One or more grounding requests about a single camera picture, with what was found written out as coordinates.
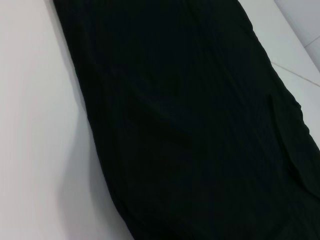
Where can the black shirt with FREE print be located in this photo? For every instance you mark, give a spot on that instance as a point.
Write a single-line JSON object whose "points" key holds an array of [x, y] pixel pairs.
{"points": [[187, 120]]}

